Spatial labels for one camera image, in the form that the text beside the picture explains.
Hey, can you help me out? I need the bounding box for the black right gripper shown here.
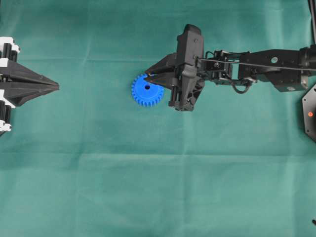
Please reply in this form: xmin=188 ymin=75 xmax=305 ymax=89
xmin=145 ymin=24 xmax=205 ymax=111

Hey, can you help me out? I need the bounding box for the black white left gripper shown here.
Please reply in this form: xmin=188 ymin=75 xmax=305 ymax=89
xmin=0 ymin=36 xmax=60 ymax=136

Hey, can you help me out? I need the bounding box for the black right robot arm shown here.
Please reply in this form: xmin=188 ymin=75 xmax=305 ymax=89
xmin=145 ymin=24 xmax=316 ymax=111

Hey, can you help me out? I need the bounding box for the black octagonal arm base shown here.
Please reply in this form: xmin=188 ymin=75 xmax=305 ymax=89
xmin=302 ymin=84 xmax=316 ymax=142

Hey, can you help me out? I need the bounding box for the blue plastic gear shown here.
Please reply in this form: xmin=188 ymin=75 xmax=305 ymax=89
xmin=131 ymin=74 xmax=164 ymax=107

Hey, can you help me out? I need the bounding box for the green table cloth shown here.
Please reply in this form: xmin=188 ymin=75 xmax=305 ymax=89
xmin=0 ymin=0 xmax=316 ymax=237

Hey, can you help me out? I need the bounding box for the black frame post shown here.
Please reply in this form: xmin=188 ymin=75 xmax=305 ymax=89
xmin=308 ymin=0 xmax=316 ymax=44

